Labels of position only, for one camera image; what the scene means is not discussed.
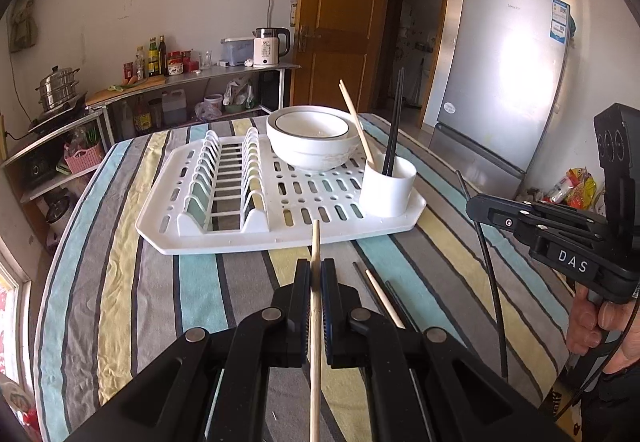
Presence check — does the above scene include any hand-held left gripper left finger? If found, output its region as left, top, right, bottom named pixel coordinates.
left=64, top=257, right=312, bottom=442

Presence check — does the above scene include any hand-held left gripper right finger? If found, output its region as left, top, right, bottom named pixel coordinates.
left=320, top=257, right=576, bottom=442

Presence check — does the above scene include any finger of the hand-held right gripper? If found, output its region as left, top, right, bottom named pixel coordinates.
left=465, top=203, right=602, bottom=254
left=480, top=193, right=607, bottom=232

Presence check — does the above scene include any light wooden chopstick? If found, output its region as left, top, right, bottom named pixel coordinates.
left=309, top=219, right=322, bottom=442
left=338, top=80, right=377, bottom=165
left=365, top=269, right=406, bottom=330

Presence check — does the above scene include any black cable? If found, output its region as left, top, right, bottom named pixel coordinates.
left=455, top=169, right=510, bottom=383

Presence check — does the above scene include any white cup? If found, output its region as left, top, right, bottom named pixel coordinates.
left=361, top=152, right=417, bottom=218

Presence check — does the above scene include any person's right forearm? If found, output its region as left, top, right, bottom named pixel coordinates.
left=555, top=362, right=640, bottom=442

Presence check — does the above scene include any person's right hand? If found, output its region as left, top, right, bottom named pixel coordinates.
left=569, top=289, right=640, bottom=371

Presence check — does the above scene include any crumpled printed plastic bag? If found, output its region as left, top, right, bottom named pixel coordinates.
left=545, top=167, right=598, bottom=210

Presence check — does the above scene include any white plastic dish rack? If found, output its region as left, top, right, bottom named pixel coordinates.
left=136, top=119, right=427, bottom=255

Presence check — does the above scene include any silver refrigerator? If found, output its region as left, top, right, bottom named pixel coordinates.
left=422, top=0, right=572, bottom=200

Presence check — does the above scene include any white patterned bowl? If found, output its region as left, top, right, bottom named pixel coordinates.
left=280, top=145, right=353, bottom=173

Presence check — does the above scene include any striped tablecloth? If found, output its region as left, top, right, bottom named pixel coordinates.
left=32, top=112, right=576, bottom=442

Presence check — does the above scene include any white bowl dark rim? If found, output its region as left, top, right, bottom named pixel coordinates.
left=266, top=105, right=362, bottom=158

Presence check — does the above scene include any clear plastic bag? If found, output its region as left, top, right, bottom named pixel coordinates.
left=222, top=77, right=258, bottom=112

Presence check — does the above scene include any amber oil bottle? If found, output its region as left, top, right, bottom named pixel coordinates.
left=132, top=97, right=152, bottom=133

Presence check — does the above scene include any metal kitchen counter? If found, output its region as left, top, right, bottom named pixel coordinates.
left=85, top=61, right=301, bottom=128

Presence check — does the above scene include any white electric kettle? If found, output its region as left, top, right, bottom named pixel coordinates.
left=252, top=26, right=292, bottom=68

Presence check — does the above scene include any pink plastic basket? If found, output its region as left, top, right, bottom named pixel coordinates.
left=64, top=142, right=105, bottom=174

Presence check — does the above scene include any clear plastic container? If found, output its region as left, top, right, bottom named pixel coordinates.
left=220, top=36, right=256, bottom=66

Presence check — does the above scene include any wooden cutting board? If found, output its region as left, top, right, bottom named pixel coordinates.
left=85, top=75, right=168, bottom=107

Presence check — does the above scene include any row of condiment bottles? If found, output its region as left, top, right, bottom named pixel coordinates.
left=122, top=36, right=200, bottom=79

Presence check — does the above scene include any low kitchen stand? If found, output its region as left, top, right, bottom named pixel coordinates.
left=0, top=110, right=108, bottom=253

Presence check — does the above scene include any black kitchen appliance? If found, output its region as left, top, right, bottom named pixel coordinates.
left=22, top=151, right=57, bottom=188

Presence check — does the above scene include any black induction cooker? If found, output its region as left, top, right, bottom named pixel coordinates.
left=27, top=95, right=88, bottom=133

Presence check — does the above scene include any steel steamer pot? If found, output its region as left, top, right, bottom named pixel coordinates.
left=35, top=66, right=81, bottom=112

